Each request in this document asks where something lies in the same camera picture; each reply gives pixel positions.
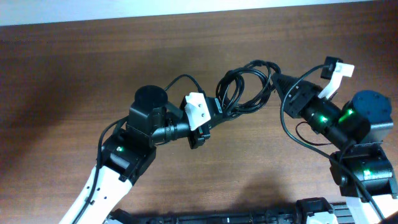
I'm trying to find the black usb cable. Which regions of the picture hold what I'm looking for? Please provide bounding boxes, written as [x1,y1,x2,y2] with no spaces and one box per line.
[215,60,282,121]

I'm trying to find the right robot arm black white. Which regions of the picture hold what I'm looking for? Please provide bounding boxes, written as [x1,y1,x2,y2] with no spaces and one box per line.
[271,73,397,223]

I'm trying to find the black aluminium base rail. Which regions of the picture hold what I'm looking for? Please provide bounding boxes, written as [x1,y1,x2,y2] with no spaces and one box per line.
[104,197,355,224]

